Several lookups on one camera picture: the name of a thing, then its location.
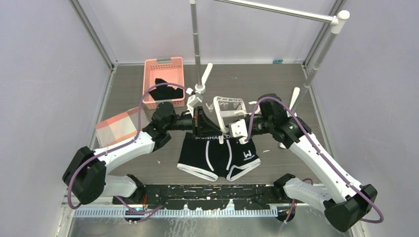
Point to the aluminium frame post left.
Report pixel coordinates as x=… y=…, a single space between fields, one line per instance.
x=91 y=23

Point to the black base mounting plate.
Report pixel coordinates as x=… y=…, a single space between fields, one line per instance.
x=210 y=197

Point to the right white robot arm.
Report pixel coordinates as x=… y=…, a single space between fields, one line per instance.
x=343 y=200

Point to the black garment in basket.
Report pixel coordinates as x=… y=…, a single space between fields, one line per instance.
x=166 y=92

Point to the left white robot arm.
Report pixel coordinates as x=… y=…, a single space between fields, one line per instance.
x=87 y=175

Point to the black boxer briefs white trim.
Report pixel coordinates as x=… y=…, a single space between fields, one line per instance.
x=208 y=159

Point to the pink plastic basket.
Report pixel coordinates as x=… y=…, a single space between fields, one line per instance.
x=163 y=72

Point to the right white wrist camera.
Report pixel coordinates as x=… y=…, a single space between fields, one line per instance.
x=239 y=130

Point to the small teal clip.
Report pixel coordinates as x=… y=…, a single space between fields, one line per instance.
x=278 y=61

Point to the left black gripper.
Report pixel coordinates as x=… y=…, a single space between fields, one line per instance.
x=201 y=125

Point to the white clip hanger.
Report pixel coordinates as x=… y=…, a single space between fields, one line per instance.
x=225 y=107

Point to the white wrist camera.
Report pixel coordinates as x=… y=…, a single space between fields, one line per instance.
x=239 y=130
x=193 y=99

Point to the pink checked cloth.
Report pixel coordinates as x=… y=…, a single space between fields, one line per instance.
x=121 y=128

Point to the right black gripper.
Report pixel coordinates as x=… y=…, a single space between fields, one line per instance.
x=247 y=117

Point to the aluminium frame post right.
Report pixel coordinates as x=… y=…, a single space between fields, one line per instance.
x=335 y=8

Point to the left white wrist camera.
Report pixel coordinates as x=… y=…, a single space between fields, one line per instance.
x=193 y=99

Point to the aluminium frame post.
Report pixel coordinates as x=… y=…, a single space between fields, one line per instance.
x=91 y=23
x=335 y=8

